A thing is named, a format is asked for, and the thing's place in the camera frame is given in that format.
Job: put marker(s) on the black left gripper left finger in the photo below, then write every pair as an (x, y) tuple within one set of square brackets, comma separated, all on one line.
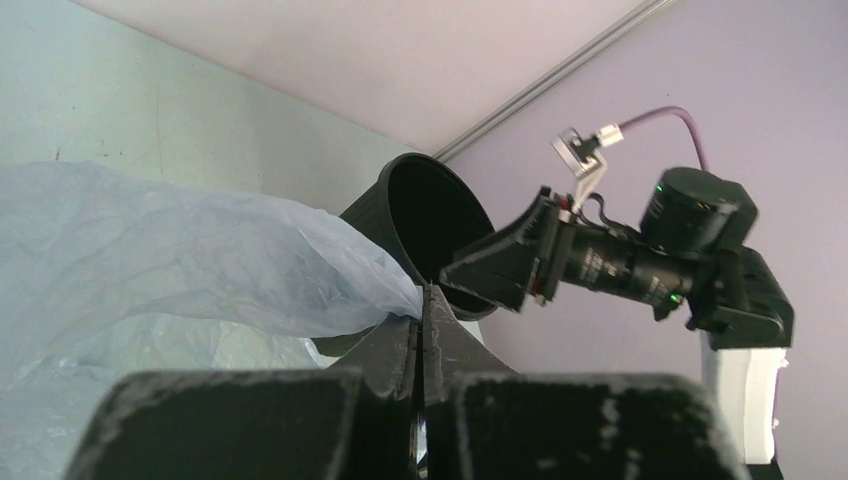
[(356, 419)]

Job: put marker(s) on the black trash bin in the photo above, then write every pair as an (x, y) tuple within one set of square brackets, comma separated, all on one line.
[(421, 214)]

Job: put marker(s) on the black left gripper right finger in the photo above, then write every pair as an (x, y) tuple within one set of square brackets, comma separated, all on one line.
[(486, 421)]

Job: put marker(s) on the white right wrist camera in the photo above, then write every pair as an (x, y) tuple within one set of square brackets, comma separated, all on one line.
[(582, 155)]

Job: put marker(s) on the blue plastic trash bag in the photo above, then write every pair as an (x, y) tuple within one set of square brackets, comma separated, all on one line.
[(104, 274)]

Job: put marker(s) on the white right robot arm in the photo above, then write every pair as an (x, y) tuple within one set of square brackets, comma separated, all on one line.
[(689, 249)]

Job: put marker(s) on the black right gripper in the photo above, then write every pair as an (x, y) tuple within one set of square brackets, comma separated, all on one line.
[(606, 257)]

